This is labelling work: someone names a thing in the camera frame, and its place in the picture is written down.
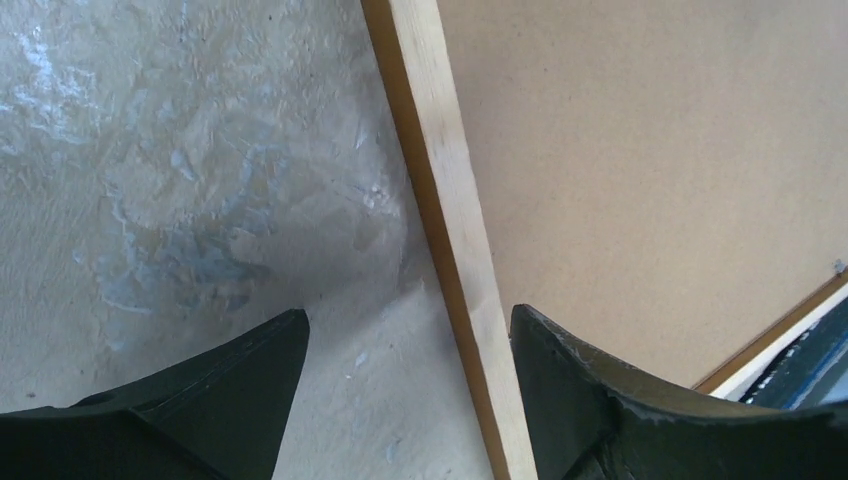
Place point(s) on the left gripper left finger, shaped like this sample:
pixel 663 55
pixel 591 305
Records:
pixel 219 415

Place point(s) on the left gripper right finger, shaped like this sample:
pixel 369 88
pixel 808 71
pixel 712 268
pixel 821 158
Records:
pixel 591 415

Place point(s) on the wooden picture frame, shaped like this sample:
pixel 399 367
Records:
pixel 413 59

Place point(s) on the brown cardboard backing board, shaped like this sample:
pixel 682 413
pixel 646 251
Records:
pixel 666 179

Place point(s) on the dark blue network switch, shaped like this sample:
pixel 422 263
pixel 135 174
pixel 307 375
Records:
pixel 792 375

